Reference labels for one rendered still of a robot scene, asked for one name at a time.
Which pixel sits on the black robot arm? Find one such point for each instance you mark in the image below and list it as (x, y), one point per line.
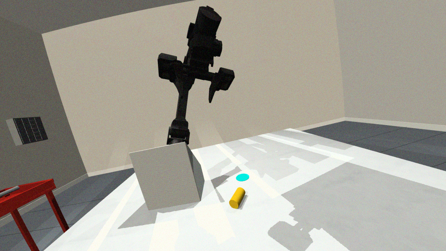
(205, 46)

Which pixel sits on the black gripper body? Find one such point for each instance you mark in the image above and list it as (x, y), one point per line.
(194, 68)

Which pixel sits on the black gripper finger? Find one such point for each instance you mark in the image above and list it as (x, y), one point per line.
(176, 76)
(216, 84)

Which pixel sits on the yellow cylinder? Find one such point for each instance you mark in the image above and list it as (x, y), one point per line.
(237, 198)

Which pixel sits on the cyan circle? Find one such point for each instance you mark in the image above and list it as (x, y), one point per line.
(242, 177)

